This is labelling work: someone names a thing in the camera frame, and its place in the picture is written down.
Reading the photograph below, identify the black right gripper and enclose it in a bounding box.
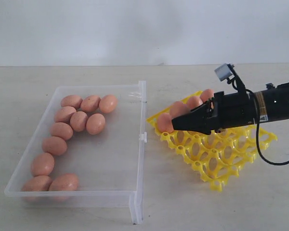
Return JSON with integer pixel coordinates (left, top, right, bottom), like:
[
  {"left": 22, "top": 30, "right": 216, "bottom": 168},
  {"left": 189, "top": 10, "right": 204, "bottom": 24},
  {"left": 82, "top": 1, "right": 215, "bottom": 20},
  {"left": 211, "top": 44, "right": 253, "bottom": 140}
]
[{"left": 171, "top": 91, "right": 255, "bottom": 135}]

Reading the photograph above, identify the brown egg fifth row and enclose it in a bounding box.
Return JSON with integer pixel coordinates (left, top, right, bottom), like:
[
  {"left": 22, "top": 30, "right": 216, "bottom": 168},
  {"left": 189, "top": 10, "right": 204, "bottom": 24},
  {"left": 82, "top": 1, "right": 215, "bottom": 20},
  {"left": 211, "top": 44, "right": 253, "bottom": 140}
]
[
  {"left": 186, "top": 95, "right": 203, "bottom": 110},
  {"left": 30, "top": 153, "right": 55, "bottom": 177}
]

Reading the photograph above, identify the brown egg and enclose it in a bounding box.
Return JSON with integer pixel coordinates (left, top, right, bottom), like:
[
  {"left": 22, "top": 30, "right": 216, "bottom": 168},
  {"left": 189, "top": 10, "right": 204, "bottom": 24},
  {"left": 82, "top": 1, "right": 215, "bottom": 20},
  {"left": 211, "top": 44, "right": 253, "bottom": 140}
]
[
  {"left": 99, "top": 94, "right": 118, "bottom": 114},
  {"left": 60, "top": 95, "right": 82, "bottom": 110},
  {"left": 21, "top": 175, "right": 53, "bottom": 203},
  {"left": 157, "top": 113, "right": 174, "bottom": 133},
  {"left": 49, "top": 173, "right": 79, "bottom": 192},
  {"left": 169, "top": 101, "right": 190, "bottom": 118},
  {"left": 80, "top": 95, "right": 101, "bottom": 113}
]

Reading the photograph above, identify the brown egg fourth row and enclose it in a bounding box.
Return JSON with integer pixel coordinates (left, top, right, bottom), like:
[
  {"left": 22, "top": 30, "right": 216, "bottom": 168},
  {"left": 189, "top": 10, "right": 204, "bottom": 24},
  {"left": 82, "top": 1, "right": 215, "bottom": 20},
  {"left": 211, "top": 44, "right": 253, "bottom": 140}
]
[
  {"left": 41, "top": 136, "right": 67, "bottom": 156},
  {"left": 200, "top": 89, "right": 214, "bottom": 103}
]

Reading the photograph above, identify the yellow plastic egg tray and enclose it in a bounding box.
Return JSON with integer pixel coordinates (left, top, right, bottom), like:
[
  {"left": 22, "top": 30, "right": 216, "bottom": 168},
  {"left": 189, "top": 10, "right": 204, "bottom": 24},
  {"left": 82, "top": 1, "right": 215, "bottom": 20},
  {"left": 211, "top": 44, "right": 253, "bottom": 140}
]
[{"left": 146, "top": 90, "right": 279, "bottom": 193}]

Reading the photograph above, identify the clear plastic tray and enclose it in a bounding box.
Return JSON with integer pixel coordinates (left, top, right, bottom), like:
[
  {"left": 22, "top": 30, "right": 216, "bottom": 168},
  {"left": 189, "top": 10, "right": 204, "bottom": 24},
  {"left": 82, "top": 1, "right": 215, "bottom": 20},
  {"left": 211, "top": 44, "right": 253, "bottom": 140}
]
[{"left": 4, "top": 81, "right": 147, "bottom": 224}]

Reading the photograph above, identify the brown egg second row right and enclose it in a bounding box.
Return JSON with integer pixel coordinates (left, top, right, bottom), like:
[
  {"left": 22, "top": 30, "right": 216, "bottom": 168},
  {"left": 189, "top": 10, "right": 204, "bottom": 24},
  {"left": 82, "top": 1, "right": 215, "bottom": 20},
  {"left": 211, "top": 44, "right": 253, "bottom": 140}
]
[{"left": 86, "top": 113, "right": 105, "bottom": 135}]

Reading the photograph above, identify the brown egg second row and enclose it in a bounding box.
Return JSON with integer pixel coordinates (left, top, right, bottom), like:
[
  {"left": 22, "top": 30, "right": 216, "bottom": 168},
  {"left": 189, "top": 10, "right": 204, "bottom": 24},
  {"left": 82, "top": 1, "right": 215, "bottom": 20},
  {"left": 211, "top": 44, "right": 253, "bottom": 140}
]
[
  {"left": 70, "top": 111, "right": 88, "bottom": 132},
  {"left": 86, "top": 113, "right": 105, "bottom": 135},
  {"left": 54, "top": 106, "right": 76, "bottom": 123}
]

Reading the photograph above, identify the brown egg second row middle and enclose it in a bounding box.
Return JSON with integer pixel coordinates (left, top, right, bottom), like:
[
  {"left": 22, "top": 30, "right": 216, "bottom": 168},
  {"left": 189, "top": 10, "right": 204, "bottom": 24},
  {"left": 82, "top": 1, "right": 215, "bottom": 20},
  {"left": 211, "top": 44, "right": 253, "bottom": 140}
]
[{"left": 70, "top": 111, "right": 88, "bottom": 132}]

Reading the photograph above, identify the brown egg second row left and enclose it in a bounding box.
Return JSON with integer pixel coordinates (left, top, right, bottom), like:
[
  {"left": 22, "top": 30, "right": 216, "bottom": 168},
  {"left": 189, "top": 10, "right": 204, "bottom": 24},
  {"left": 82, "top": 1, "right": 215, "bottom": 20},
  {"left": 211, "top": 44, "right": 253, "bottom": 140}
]
[{"left": 54, "top": 106, "right": 76, "bottom": 123}]

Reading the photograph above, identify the brown egg third row left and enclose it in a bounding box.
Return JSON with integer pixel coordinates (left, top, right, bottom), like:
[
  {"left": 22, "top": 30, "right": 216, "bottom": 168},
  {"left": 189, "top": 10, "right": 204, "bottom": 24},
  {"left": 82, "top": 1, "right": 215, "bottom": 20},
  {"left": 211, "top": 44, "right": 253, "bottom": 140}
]
[{"left": 50, "top": 122, "right": 73, "bottom": 141}]

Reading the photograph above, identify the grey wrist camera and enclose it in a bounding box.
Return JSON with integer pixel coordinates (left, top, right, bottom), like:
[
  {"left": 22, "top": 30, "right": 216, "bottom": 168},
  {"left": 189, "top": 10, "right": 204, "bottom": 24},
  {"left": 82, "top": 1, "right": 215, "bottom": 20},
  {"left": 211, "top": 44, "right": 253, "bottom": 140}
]
[{"left": 214, "top": 63, "right": 234, "bottom": 81}]

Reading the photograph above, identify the black camera cable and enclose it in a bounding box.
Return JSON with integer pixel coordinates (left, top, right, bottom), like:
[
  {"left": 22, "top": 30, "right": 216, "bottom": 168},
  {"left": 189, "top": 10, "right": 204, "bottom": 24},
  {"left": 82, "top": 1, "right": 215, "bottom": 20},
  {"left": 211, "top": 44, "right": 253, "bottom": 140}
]
[{"left": 227, "top": 69, "right": 289, "bottom": 166}]

